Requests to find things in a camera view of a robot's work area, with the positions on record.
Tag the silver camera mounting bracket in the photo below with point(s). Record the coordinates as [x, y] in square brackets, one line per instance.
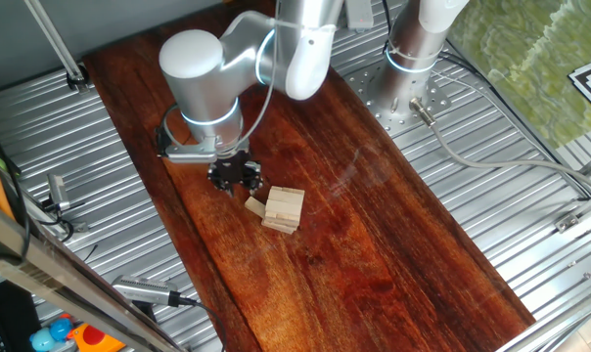
[190, 156]

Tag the orange emergency stop box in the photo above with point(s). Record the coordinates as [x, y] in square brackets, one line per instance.
[92, 337]

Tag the white power strip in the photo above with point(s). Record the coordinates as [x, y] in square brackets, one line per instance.
[360, 14]

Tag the blue plastic toy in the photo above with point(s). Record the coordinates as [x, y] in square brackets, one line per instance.
[60, 330]

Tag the green marbled panel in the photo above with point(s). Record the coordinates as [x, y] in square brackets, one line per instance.
[520, 49]

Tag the light wooden Jenga block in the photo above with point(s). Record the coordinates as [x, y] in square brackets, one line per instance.
[288, 193]
[255, 206]
[280, 218]
[278, 227]
[282, 201]
[271, 207]
[289, 225]
[279, 212]
[290, 215]
[279, 223]

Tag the black device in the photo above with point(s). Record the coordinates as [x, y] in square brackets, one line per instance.
[16, 313]

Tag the black pole clamp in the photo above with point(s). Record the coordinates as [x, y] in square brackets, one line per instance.
[77, 80]

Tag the metal frame beam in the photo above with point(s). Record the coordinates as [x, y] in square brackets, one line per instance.
[56, 278]

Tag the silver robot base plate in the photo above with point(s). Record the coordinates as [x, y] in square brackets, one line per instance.
[397, 124]

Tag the silver support pole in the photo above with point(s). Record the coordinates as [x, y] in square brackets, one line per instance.
[50, 34]

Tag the reddish brown wooden board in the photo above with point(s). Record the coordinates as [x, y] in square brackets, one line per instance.
[374, 244]

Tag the silver depth camera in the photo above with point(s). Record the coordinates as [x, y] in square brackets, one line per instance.
[58, 190]
[144, 289]

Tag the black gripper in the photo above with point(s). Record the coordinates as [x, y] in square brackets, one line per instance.
[234, 171]

